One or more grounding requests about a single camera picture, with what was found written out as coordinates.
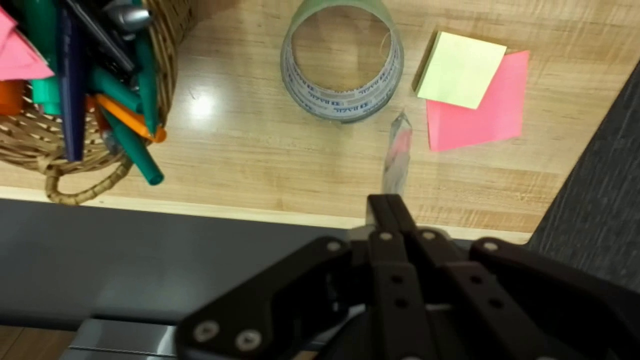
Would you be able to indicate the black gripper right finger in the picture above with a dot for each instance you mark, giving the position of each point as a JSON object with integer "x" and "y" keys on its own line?
{"x": 533, "y": 300}

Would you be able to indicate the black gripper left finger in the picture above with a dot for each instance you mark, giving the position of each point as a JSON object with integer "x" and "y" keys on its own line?
{"x": 267, "y": 307}

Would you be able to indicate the clear plastic bag of screws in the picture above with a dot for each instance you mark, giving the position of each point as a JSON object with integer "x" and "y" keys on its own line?
{"x": 399, "y": 152}

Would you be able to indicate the green masking tape roll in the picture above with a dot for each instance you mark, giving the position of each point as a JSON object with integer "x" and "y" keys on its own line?
{"x": 301, "y": 86}

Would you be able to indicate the stainless steel dishwasher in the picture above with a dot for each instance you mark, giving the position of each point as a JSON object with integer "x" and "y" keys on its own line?
{"x": 120, "y": 340}

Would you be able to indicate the pink sticky note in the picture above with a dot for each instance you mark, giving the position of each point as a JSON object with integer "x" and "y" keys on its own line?
{"x": 487, "y": 123}

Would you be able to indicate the green marker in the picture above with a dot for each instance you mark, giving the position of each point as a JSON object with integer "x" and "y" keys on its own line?
{"x": 141, "y": 157}
{"x": 112, "y": 91}
{"x": 146, "y": 80}

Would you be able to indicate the orange marker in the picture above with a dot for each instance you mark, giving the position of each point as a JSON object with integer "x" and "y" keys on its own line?
{"x": 127, "y": 119}

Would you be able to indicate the wide wooden lower cabinet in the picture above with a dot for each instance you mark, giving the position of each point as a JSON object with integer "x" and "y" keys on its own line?
{"x": 32, "y": 342}

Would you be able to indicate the yellow sticky note pad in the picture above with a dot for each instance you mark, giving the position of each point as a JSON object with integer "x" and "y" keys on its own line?
{"x": 461, "y": 71}

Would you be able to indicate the wicker basket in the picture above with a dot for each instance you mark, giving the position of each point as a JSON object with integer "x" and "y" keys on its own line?
{"x": 171, "y": 40}

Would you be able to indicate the dark blue marker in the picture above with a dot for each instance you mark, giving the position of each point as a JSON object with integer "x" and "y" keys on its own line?
{"x": 72, "y": 101}

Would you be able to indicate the teal marker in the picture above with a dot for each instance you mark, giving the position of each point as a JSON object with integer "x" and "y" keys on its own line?
{"x": 42, "y": 80}

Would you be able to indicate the black silver marker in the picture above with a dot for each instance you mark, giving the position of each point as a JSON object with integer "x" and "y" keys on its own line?
{"x": 123, "y": 16}

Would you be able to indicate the orange plastic object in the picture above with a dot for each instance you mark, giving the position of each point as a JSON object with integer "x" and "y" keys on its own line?
{"x": 10, "y": 99}

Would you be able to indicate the pink paper piece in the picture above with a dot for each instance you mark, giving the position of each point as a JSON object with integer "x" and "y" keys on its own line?
{"x": 20, "y": 53}

